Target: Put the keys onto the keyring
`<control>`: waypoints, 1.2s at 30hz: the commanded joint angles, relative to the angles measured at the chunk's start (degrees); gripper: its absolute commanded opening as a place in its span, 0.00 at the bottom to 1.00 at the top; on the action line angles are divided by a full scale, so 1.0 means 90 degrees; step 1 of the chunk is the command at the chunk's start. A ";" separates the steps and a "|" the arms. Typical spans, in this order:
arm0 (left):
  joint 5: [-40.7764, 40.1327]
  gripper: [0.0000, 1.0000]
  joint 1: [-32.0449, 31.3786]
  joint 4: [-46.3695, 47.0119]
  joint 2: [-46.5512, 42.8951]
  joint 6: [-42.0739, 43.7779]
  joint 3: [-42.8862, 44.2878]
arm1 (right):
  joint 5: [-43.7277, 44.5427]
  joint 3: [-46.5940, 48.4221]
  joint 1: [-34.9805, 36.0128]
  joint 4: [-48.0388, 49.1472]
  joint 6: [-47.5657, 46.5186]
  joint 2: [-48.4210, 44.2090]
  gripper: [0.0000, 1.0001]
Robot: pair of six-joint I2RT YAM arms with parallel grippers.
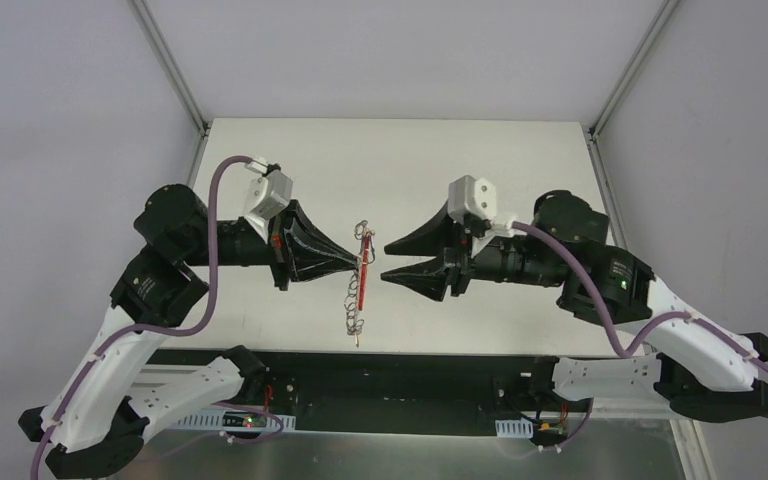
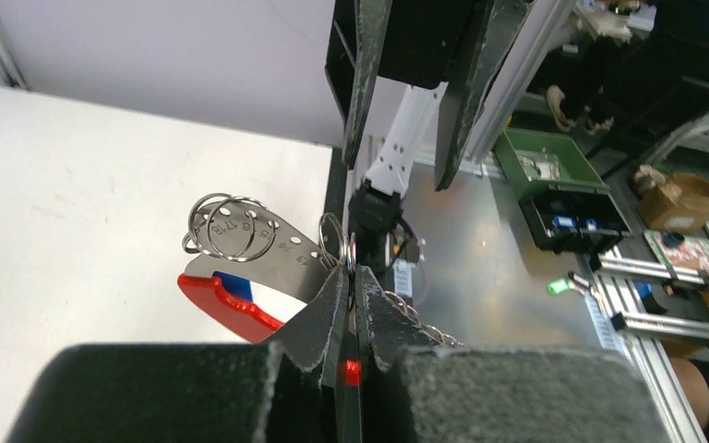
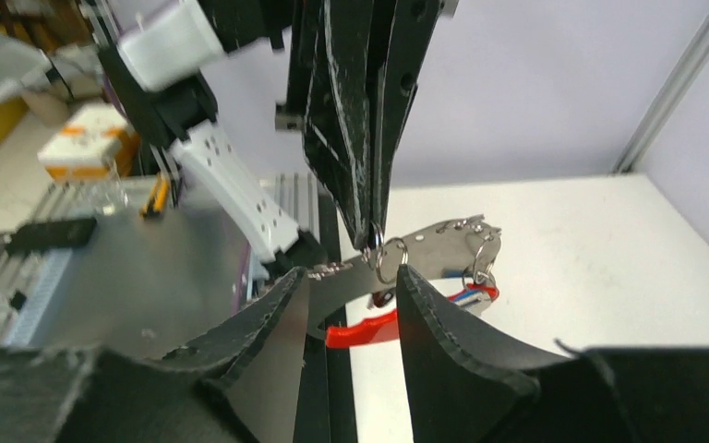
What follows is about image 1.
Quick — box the red keyring holder with rings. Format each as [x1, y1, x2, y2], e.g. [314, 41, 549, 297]
[343, 220, 376, 348]

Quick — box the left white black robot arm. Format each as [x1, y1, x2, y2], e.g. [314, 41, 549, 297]
[19, 178, 356, 479]

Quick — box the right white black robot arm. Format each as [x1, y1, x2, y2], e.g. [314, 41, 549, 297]
[382, 190, 768, 423]

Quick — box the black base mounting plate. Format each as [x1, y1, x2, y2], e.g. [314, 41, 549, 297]
[178, 349, 644, 439]

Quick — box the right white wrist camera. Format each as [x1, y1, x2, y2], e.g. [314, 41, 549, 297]
[447, 175, 518, 257]

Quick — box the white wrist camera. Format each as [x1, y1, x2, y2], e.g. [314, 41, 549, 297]
[447, 175, 518, 257]
[242, 157, 293, 243]

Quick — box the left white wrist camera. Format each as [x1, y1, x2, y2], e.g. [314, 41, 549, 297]
[242, 157, 293, 243]

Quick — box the right white cable duct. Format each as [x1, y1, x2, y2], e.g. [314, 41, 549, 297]
[494, 418, 534, 440]

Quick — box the white cable duct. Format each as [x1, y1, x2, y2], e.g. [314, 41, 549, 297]
[494, 418, 534, 440]
[169, 409, 296, 433]

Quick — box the left white cable duct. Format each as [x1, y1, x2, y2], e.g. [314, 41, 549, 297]
[169, 409, 296, 433]

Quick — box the left metal frame post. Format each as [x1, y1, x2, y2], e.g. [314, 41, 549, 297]
[127, 0, 209, 137]

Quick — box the metal frame post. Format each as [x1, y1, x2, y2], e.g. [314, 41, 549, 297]
[127, 0, 209, 137]
[588, 0, 683, 142]

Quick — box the right metal frame post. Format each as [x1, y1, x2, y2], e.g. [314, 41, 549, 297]
[588, 0, 683, 142]

